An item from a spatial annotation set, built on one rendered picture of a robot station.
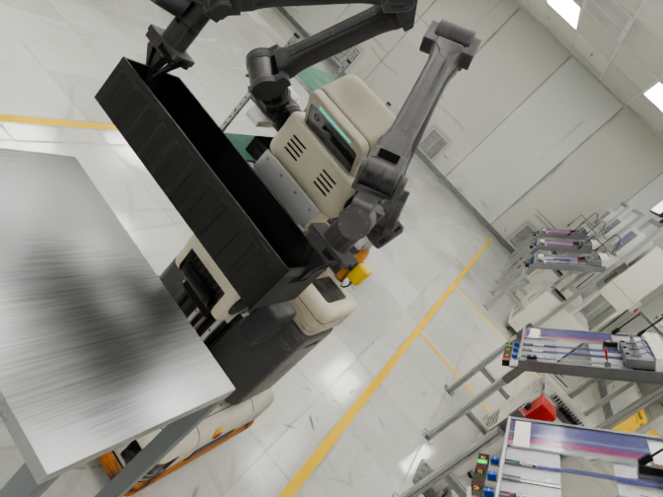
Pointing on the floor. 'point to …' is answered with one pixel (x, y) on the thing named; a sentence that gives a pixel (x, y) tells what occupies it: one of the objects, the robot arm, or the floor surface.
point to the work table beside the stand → (88, 333)
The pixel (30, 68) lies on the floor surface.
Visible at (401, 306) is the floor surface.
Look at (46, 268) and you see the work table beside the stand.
